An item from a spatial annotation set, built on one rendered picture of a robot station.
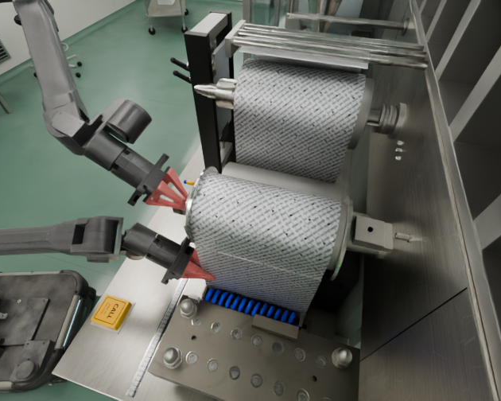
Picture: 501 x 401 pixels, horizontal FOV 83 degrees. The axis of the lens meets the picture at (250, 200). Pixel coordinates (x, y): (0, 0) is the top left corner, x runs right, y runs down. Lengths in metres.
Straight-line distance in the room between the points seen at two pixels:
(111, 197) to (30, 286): 0.86
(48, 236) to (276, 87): 0.52
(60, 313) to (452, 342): 1.65
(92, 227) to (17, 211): 2.11
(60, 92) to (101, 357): 0.60
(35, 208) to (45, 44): 2.00
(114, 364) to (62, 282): 1.06
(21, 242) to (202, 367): 0.42
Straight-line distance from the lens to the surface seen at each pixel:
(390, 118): 0.63
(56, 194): 2.67
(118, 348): 0.85
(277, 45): 0.59
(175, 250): 0.61
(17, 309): 1.86
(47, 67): 0.71
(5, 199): 2.87
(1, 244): 0.73
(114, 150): 0.55
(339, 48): 0.61
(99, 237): 0.61
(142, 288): 0.88
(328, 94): 0.57
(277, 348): 0.66
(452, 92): 0.52
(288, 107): 0.57
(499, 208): 0.30
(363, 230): 0.49
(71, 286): 1.80
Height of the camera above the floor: 1.66
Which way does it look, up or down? 50 degrees down
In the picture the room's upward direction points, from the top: 1 degrees clockwise
